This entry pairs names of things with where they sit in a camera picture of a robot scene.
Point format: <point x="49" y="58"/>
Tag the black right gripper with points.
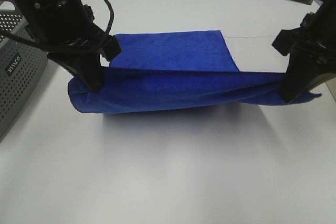
<point x="312" y="52"/>

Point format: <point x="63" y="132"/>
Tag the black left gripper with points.
<point x="65" y="28"/>

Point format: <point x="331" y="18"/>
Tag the blue microfibre towel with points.
<point x="170" y="71"/>

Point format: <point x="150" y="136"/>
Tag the grey perforated plastic basket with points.
<point x="21" y="67"/>

